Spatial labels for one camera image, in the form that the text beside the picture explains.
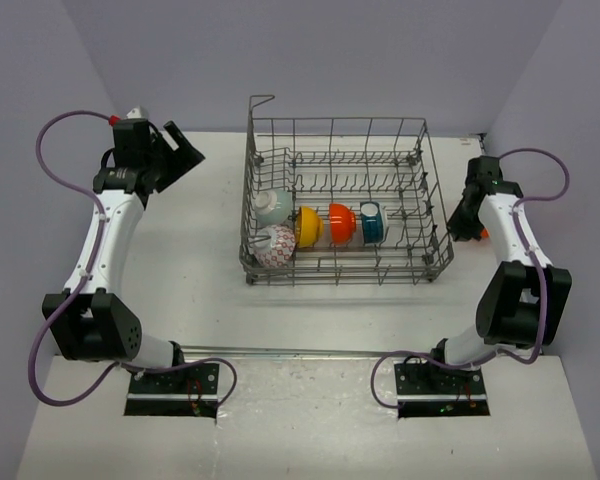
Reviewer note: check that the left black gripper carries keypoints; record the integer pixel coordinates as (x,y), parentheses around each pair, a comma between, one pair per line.
(183,159)

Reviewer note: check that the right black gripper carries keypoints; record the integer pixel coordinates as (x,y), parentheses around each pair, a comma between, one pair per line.
(459,231)

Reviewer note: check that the pale green ceramic bowl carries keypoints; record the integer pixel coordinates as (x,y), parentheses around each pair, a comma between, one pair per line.
(273,206)

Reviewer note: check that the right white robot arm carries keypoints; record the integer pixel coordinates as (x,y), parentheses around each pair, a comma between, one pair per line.
(521,307)

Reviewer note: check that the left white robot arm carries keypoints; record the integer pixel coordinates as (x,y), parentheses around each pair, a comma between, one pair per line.
(90,320)

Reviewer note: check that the teal white bowl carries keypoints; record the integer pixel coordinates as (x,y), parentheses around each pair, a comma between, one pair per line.
(374,222)

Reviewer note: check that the red patterned white bowl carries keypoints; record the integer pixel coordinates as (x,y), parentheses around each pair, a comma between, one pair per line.
(274,245)

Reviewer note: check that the orange white bowl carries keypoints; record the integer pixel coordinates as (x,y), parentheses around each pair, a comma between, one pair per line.
(342,222)

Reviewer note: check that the yellow bowl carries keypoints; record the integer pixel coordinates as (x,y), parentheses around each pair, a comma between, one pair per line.
(309,227)

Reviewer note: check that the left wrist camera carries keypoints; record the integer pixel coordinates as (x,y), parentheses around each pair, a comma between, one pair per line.
(138,112)

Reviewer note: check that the grey wire dish rack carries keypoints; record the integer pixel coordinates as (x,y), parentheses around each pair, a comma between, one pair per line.
(347,160)

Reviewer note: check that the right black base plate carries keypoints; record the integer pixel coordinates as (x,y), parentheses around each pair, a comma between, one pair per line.
(422,378)

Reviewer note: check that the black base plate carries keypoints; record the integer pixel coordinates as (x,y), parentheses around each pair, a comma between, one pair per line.
(197,383)
(422,378)

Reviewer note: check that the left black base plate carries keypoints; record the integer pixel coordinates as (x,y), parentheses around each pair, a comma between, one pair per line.
(197,383)

